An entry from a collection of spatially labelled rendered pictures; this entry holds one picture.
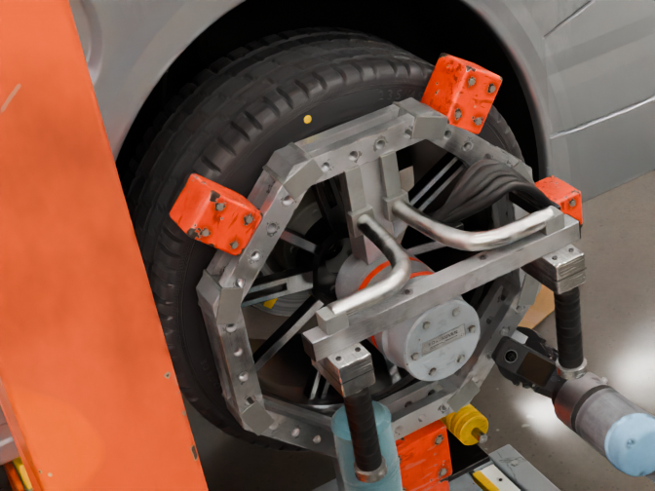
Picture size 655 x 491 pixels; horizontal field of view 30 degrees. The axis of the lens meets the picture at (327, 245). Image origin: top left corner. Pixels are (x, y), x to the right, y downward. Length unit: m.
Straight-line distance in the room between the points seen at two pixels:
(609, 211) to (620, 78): 1.47
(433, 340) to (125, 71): 0.56
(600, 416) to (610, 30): 0.64
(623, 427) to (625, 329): 1.29
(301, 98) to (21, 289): 0.70
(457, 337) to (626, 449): 0.30
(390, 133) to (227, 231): 0.27
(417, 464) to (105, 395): 0.90
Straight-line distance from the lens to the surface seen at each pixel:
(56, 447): 1.24
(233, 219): 1.64
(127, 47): 1.66
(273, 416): 1.83
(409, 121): 1.72
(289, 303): 2.06
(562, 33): 2.03
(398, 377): 2.05
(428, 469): 2.04
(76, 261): 1.14
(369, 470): 1.66
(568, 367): 1.79
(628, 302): 3.22
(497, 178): 1.70
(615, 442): 1.85
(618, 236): 3.48
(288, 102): 1.72
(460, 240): 1.64
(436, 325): 1.70
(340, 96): 1.75
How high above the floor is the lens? 1.89
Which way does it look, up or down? 32 degrees down
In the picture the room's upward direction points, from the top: 11 degrees counter-clockwise
